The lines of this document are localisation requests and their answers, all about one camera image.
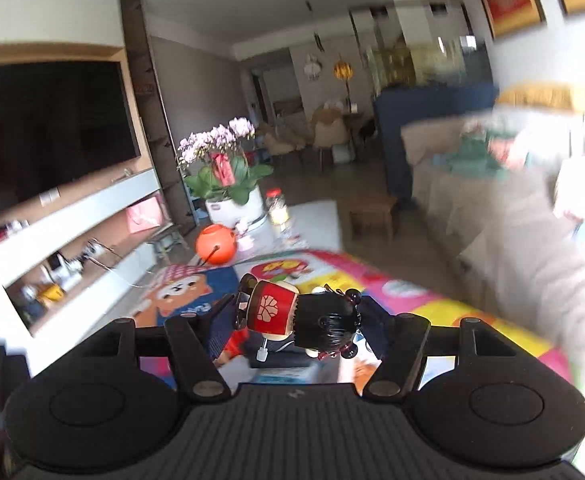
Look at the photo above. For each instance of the black television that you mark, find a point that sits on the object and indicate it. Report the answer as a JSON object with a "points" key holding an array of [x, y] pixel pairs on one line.
{"points": [[47, 130]]}

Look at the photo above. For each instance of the orange hanging lantern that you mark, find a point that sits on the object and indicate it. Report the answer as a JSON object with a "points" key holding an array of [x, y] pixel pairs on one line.
{"points": [[342, 70]]}

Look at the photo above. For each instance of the glass display cabinet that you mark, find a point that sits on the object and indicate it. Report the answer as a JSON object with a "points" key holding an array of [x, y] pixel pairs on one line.
{"points": [[412, 50]]}

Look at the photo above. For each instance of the pink bag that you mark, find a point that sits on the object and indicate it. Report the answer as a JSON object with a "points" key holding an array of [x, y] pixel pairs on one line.
{"points": [[145, 215]]}

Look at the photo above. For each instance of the small wooden stool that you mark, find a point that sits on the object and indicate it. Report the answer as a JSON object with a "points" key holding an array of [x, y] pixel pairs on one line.
{"points": [[165, 240]]}

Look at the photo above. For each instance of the clear jar with red lid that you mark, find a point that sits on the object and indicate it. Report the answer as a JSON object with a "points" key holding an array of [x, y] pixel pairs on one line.
{"points": [[277, 207]]}

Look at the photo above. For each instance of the white wooden television cabinet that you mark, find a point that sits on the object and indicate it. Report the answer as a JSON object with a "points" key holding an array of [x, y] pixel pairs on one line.
{"points": [[97, 210]]}

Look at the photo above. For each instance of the yellow cushion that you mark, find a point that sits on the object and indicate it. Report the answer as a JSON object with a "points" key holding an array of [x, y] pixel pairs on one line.
{"points": [[542, 97]]}

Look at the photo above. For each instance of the orange pumpkin bucket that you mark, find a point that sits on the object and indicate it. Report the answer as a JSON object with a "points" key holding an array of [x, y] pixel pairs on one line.
{"points": [[215, 245]]}

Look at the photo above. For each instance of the black-haired doll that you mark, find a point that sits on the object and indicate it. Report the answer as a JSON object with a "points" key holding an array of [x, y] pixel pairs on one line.
{"points": [[277, 307]]}

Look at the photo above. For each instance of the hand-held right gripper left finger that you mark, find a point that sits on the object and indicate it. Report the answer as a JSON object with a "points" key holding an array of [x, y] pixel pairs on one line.
{"points": [[217, 327]]}

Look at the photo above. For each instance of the potted pink orchid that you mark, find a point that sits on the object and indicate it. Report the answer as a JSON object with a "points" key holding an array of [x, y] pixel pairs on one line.
{"points": [[222, 170]]}

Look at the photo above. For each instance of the beige sofa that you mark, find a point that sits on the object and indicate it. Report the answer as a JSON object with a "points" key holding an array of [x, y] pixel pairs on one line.
{"points": [[497, 220]]}

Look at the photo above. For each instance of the colourful printed play mat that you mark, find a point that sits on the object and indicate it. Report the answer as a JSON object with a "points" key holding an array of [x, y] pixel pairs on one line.
{"points": [[422, 305]]}

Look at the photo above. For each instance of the white device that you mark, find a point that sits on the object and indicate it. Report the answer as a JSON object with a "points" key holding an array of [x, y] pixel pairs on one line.
{"points": [[60, 269]]}

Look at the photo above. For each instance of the yellow box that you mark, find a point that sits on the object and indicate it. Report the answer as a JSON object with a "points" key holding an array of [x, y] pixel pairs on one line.
{"points": [[50, 295]]}

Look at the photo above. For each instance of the beige dining chair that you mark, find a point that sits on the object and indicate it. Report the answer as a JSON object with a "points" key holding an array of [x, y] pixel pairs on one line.
{"points": [[330, 135]]}

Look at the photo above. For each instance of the green cloth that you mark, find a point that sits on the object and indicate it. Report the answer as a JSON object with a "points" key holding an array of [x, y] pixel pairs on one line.
{"points": [[475, 160]]}

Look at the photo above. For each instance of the brown wooden side table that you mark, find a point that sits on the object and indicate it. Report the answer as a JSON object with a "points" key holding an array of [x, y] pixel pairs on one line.
{"points": [[372, 215]]}

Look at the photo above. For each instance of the blue cabinet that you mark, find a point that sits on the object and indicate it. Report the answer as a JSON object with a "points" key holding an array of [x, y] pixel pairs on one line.
{"points": [[397, 135]]}

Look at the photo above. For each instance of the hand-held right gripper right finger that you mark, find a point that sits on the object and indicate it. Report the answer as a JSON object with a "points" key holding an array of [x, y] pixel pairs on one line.
{"points": [[375, 332]]}

